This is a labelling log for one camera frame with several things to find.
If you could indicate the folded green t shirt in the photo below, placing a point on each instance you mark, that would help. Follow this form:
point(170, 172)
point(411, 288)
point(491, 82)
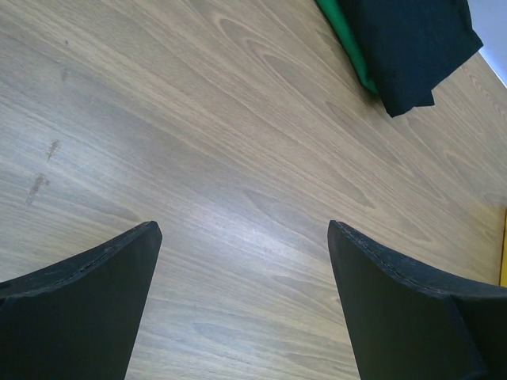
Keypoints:
point(332, 12)

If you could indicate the folded black t shirt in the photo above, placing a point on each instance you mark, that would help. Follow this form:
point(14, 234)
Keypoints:
point(410, 47)

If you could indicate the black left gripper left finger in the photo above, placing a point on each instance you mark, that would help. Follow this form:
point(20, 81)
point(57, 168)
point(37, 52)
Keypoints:
point(79, 318)

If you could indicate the yellow plastic tray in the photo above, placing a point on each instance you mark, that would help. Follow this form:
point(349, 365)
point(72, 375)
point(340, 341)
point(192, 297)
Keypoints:
point(503, 263)

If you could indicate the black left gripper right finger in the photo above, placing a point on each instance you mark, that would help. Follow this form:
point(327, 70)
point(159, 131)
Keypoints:
point(409, 320)

